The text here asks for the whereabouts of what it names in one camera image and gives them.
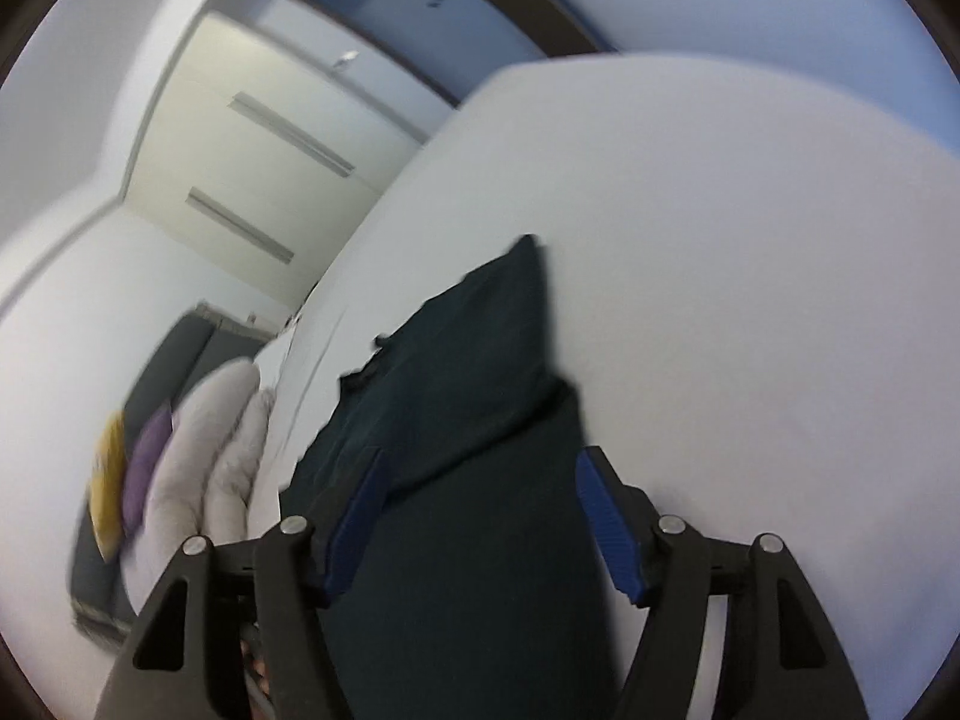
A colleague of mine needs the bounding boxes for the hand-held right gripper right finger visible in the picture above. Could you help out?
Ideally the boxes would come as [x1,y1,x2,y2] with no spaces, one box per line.
[576,446,871,720]

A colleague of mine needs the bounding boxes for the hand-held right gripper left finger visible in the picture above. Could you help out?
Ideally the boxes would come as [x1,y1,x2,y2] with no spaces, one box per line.
[94,446,391,720]

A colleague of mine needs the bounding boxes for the dark green sweater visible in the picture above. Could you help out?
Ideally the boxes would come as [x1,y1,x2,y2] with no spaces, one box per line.
[277,234,623,720]

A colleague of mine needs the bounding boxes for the folded beige duvet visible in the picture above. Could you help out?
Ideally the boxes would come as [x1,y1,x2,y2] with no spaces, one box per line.
[120,360,275,616]

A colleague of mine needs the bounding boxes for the white papers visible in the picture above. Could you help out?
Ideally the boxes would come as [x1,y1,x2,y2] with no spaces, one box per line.
[251,330,301,391]

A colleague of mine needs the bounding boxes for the purple pillow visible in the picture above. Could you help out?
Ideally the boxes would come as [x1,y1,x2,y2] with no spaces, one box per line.
[120,401,175,537]

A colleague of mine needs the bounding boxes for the grey headboard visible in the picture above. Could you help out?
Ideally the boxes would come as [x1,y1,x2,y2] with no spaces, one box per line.
[67,311,263,646]

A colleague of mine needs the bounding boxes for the yellow pillow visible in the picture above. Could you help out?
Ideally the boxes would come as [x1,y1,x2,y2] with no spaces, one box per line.
[88,411,128,563]

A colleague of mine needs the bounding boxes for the bed with grey sheet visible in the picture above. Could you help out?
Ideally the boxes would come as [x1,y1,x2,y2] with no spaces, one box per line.
[247,52,953,720]

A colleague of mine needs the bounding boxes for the cream wardrobe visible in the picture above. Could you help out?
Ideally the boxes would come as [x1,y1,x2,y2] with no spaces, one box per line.
[120,11,458,308]

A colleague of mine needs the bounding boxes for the brown door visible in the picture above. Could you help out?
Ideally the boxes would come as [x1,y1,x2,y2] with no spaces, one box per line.
[397,0,623,61]

